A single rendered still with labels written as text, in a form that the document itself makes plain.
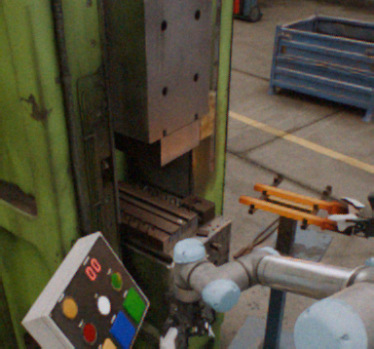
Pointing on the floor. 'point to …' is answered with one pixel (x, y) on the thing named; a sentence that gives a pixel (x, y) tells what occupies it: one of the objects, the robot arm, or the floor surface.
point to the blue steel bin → (326, 59)
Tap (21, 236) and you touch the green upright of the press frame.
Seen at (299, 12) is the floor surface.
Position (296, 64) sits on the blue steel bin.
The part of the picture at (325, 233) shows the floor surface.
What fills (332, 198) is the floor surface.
